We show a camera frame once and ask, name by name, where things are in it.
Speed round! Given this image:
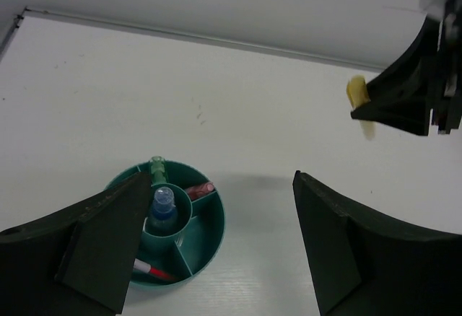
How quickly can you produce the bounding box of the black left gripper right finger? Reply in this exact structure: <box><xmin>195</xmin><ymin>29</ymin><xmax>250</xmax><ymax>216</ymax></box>
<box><xmin>293</xmin><ymin>171</ymin><xmax>461</xmax><ymax>315</ymax></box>

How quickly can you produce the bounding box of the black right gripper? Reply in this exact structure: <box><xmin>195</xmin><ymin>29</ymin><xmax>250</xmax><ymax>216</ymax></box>
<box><xmin>351</xmin><ymin>12</ymin><xmax>461</xmax><ymax>136</ymax></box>

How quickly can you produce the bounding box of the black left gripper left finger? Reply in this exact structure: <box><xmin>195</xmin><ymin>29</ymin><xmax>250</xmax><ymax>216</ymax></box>
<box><xmin>1</xmin><ymin>172</ymin><xmax>151</xmax><ymax>315</ymax></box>

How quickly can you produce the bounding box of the yellow highlighter marker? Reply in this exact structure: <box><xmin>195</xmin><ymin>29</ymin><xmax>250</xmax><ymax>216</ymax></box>
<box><xmin>346</xmin><ymin>75</ymin><xmax>375</xmax><ymax>141</ymax></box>

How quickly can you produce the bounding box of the red pen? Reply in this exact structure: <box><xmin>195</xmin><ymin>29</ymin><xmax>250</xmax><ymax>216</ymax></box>
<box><xmin>134</xmin><ymin>258</ymin><xmax>178</xmax><ymax>282</ymax></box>

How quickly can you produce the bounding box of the clear blue spray bottle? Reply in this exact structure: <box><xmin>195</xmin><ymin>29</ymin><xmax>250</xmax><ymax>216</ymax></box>
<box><xmin>146</xmin><ymin>186</ymin><xmax>178</xmax><ymax>237</ymax></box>

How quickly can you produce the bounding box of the green correction tape dispenser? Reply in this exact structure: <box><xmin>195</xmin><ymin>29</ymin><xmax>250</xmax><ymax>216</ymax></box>
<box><xmin>149</xmin><ymin>156</ymin><xmax>168</xmax><ymax>185</ymax></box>

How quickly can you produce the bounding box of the pink correction tape dispenser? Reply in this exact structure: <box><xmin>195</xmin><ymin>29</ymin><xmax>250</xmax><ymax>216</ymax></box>
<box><xmin>185</xmin><ymin>182</ymin><xmax>215</xmax><ymax>201</ymax></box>

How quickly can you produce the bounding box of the teal round divided organizer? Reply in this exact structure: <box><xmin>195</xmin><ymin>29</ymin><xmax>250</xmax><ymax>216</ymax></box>
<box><xmin>130</xmin><ymin>160</ymin><xmax>225</xmax><ymax>291</ymax></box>

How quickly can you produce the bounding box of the aluminium table edge rail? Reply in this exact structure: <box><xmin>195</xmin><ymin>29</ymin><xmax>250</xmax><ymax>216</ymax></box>
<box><xmin>1</xmin><ymin>6</ymin><xmax>385</xmax><ymax>71</ymax></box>

